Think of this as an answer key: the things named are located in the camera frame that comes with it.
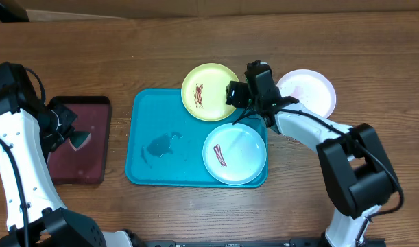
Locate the dark green sponge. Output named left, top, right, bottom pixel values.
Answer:
left=69, top=131, right=91, bottom=151

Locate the yellow-green plate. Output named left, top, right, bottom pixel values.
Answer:
left=181, top=63, right=239, bottom=121

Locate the white plate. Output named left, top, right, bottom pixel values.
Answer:
left=276, top=69, right=337, bottom=118

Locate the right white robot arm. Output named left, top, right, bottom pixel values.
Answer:
left=226, top=79, right=404, bottom=246

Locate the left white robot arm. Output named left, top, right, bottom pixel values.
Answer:
left=0, top=62, right=143, bottom=247

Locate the dark red sponge tray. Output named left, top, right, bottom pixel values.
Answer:
left=47, top=96, right=112, bottom=185

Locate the teal plastic tray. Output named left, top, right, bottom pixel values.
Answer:
left=125, top=87, right=268, bottom=189

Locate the light blue plate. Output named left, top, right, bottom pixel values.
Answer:
left=202, top=123, right=267, bottom=185

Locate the cardboard backboard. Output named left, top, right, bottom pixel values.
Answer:
left=0, top=0, right=419, bottom=21

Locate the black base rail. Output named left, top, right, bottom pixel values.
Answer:
left=141, top=237, right=329, bottom=247

